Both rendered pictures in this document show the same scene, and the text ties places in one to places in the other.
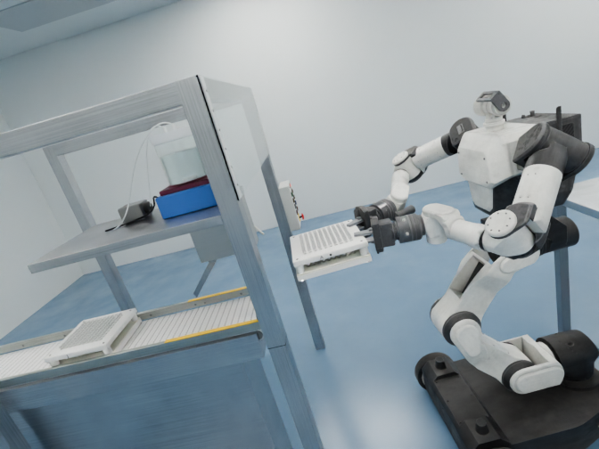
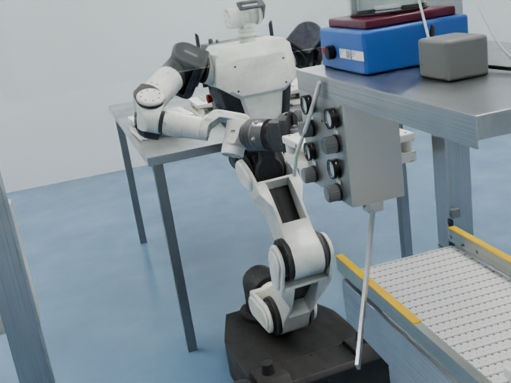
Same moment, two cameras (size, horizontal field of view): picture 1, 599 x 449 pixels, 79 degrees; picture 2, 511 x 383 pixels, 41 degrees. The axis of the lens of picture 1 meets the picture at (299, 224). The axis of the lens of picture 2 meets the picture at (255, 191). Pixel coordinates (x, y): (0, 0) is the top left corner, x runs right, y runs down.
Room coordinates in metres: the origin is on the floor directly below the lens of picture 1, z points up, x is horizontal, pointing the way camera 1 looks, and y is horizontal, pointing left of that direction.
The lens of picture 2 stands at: (1.96, 1.43, 1.44)
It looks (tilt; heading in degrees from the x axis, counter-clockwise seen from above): 17 degrees down; 251
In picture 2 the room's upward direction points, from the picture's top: 8 degrees counter-clockwise
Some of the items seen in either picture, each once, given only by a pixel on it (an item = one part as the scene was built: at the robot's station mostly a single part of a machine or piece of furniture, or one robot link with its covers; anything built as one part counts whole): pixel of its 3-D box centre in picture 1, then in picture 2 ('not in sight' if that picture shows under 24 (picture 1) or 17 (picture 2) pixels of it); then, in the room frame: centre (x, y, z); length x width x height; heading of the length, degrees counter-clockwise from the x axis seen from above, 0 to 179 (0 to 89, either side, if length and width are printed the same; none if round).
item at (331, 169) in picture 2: not in sight; (334, 168); (1.42, 0.34, 1.09); 0.04 x 0.01 x 0.04; 85
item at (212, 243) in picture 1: (222, 228); (348, 137); (1.36, 0.29, 1.12); 0.22 x 0.11 x 0.20; 85
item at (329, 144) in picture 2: not in sight; (329, 142); (1.43, 0.35, 1.14); 0.03 x 0.02 x 0.04; 85
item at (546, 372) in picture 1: (522, 363); (283, 305); (1.17, -0.72, 0.28); 0.21 x 0.20 x 0.13; 89
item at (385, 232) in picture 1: (391, 232); not in sight; (1.11, -0.28, 1.02); 0.12 x 0.10 x 0.13; 81
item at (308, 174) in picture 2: not in sight; (309, 172); (1.42, 0.21, 1.05); 0.03 x 0.02 x 0.05; 85
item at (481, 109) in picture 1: (491, 109); not in sight; (1.18, -0.70, 1.31); 0.10 x 0.07 x 0.09; 179
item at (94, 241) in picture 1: (149, 225); (469, 77); (1.24, 0.50, 1.23); 0.62 x 0.38 x 0.04; 85
